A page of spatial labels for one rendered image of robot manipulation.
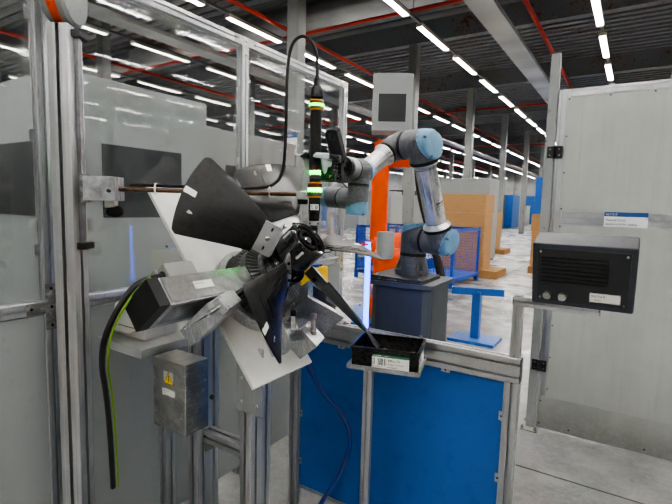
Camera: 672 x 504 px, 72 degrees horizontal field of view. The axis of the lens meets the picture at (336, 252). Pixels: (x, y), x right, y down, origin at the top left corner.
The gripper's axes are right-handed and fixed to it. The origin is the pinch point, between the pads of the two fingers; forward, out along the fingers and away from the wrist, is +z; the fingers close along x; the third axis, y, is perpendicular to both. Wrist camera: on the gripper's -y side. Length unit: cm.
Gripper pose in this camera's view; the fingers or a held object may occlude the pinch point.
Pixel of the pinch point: (309, 154)
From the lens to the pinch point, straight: 138.9
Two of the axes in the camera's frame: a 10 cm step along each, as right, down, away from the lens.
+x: -8.4, -0.8, 5.4
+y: -0.4, 10.0, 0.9
